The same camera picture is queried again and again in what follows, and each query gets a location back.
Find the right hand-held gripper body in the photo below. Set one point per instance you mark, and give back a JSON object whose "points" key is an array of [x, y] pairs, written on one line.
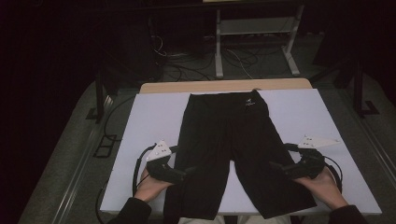
{"points": [[311, 163]]}

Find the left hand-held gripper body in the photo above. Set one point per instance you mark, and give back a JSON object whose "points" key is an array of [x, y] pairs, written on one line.
{"points": [[163, 172]]}

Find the black pants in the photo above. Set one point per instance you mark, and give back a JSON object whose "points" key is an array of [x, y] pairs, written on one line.
{"points": [[224, 130]]}

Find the person's left hand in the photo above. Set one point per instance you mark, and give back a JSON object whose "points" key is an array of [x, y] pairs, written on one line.
{"points": [[150, 186]]}

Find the person's right hand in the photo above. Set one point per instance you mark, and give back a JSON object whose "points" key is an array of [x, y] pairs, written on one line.
{"points": [[325, 189]]}

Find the black metal stand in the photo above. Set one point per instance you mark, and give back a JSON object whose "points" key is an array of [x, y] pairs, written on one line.
{"points": [[99, 99], [358, 93]]}

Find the white metal stand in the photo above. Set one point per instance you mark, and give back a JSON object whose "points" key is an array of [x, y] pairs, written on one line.
{"points": [[219, 56]]}

